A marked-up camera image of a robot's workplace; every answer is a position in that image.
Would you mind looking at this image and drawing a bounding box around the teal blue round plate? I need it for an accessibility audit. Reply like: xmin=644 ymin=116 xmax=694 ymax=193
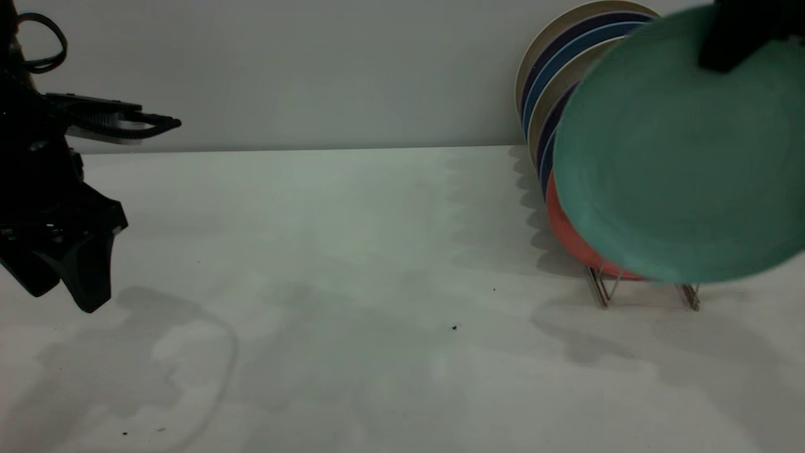
xmin=522 ymin=23 xmax=648 ymax=142

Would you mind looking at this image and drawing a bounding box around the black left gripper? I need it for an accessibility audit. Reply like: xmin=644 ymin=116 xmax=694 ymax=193
xmin=0 ymin=70 xmax=129 ymax=314

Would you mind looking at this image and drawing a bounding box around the beige round plate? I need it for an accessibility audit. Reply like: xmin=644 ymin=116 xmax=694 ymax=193
xmin=527 ymin=35 xmax=625 ymax=165
xmin=514 ymin=1 xmax=661 ymax=120

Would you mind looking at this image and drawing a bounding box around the dark purple round plate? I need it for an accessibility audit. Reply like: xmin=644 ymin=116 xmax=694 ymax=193
xmin=535 ymin=82 xmax=579 ymax=169

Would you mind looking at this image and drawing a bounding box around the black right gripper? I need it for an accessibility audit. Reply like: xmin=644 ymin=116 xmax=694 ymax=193
xmin=697 ymin=0 xmax=805 ymax=74

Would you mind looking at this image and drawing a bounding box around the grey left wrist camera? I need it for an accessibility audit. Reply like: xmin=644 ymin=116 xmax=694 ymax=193
xmin=43 ymin=92 xmax=182 ymax=145

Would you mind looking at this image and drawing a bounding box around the dark navy round plate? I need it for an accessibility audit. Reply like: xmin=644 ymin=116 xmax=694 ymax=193
xmin=519 ymin=12 xmax=658 ymax=120

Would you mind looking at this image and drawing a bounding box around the metal wire plate rack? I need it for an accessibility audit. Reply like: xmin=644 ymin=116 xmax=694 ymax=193
xmin=586 ymin=264 xmax=701 ymax=311

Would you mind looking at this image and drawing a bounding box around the pink round plate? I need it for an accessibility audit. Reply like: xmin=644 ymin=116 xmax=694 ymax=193
xmin=545 ymin=170 xmax=648 ymax=282

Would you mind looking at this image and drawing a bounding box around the green round plate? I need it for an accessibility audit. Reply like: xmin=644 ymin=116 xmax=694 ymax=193
xmin=552 ymin=5 xmax=805 ymax=285

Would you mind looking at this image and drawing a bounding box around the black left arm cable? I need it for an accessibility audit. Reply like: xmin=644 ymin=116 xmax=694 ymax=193
xmin=15 ymin=12 xmax=69 ymax=74

